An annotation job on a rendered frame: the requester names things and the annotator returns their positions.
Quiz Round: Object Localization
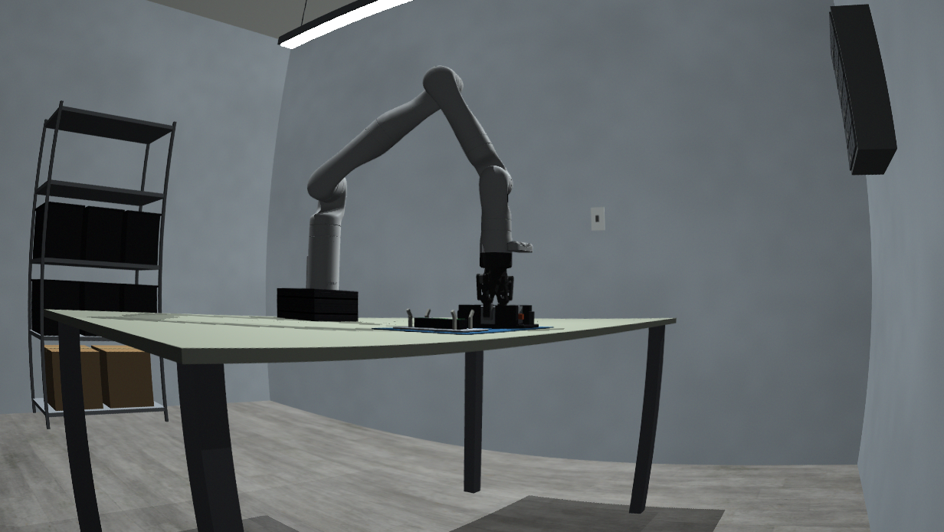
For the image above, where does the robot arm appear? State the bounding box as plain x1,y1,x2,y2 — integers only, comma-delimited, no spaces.
306,66,533,290

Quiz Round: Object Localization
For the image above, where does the blue flat plate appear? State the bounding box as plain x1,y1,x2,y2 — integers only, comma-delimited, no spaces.
372,304,553,335

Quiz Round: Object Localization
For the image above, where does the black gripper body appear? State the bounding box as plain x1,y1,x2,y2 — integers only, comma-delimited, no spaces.
480,252,512,290

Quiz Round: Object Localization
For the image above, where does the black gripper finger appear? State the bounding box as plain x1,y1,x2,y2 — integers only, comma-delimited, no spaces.
496,276,514,305
477,273,502,320

